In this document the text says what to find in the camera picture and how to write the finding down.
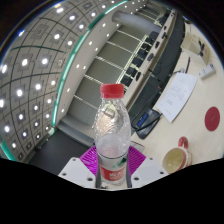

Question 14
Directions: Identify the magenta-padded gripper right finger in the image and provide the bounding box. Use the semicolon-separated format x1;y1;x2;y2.
125;145;169;188

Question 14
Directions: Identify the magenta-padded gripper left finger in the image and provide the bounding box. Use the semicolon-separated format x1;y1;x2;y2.
58;145;100;188

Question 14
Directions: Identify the clear red-capped water bottle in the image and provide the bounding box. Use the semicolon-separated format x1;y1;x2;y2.
93;83;132;186

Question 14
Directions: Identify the red floral ceramic mug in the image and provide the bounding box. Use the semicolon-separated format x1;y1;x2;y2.
161;136;194;175

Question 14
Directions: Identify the white printed paper sheet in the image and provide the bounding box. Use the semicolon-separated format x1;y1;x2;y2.
154;72;198;124

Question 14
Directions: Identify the flat round red coaster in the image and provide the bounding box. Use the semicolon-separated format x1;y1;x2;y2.
204;106;221;132

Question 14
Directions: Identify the row of black office chairs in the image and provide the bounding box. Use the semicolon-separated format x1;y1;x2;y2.
119;29;168;88

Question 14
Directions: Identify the long curved conference desk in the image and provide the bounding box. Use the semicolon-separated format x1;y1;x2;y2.
128;9;188;124

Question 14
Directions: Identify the group of ceiling lights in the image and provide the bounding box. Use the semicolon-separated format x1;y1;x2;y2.
0;0;148;158

